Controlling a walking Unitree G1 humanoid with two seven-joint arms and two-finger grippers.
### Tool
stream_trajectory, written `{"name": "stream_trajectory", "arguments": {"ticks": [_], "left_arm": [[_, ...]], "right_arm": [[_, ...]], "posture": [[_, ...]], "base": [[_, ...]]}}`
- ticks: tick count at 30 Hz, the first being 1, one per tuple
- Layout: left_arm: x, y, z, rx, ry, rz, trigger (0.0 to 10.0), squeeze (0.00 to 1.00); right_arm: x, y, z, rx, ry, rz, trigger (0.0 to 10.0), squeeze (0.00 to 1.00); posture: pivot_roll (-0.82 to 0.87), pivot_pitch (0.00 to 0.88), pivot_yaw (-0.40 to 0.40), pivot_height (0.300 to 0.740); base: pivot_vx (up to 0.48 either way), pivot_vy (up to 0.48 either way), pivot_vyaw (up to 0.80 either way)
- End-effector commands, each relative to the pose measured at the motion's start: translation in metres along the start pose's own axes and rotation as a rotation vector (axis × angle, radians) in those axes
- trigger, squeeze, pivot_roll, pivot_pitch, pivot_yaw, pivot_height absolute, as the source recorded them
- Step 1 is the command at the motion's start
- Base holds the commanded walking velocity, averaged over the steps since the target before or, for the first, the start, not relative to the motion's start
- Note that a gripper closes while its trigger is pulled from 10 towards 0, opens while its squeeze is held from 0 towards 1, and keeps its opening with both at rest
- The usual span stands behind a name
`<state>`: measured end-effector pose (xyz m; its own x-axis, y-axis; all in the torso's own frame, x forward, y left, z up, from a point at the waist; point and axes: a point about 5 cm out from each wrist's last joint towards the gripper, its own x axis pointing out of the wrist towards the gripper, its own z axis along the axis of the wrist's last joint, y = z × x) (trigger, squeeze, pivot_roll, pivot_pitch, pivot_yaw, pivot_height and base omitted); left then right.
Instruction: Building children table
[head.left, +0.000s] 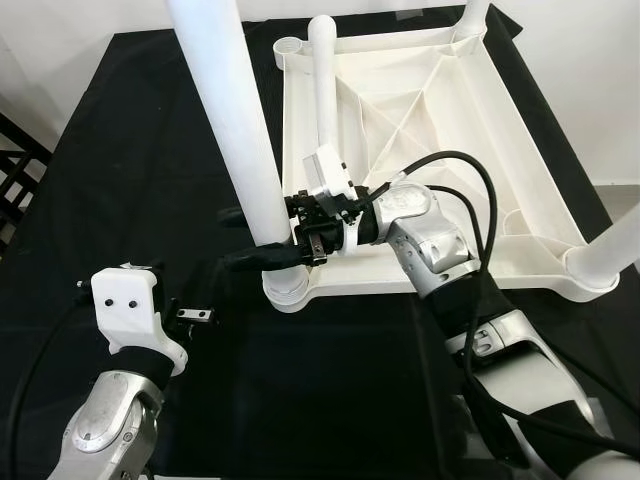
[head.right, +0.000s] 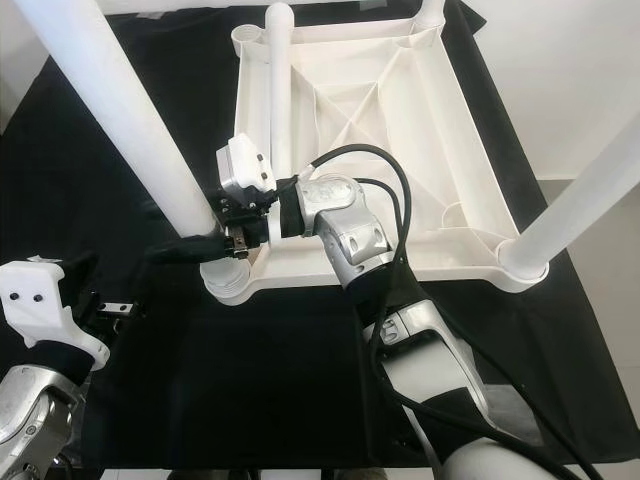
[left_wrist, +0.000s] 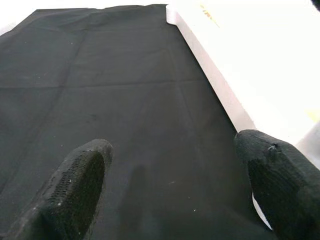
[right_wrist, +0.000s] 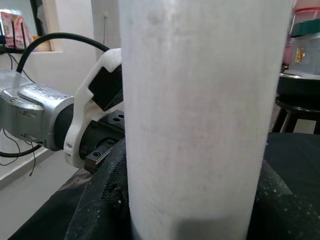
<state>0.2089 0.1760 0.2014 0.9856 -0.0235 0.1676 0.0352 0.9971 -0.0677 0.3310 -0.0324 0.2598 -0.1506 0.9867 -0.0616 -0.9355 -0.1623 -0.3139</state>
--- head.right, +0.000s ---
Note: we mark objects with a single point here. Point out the white plastic table leg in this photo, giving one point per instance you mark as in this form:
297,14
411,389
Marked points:
280,80
575,195
432,12
120,110

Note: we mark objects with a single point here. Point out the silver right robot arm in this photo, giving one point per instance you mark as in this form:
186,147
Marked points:
350,230

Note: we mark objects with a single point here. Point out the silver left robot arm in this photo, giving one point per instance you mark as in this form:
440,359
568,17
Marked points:
35,430

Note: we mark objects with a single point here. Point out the black tablecloth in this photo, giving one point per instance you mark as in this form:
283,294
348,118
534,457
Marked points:
60,200

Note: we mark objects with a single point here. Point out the white plastic table top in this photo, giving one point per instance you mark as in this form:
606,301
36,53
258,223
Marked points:
370,110

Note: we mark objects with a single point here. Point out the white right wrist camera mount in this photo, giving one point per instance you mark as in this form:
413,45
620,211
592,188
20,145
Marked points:
245,165

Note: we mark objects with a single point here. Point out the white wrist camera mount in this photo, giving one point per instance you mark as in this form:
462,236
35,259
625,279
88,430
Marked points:
245,165
40,300

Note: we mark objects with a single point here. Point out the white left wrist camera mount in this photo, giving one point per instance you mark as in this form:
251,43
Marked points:
40,300

